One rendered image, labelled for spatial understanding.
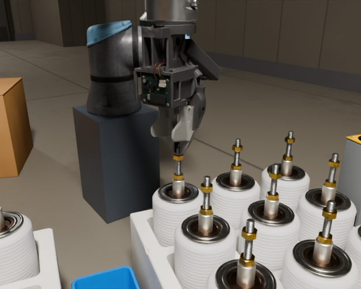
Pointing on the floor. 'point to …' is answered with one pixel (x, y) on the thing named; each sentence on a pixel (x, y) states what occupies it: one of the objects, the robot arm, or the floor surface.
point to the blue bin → (108, 280)
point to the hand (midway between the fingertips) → (180, 144)
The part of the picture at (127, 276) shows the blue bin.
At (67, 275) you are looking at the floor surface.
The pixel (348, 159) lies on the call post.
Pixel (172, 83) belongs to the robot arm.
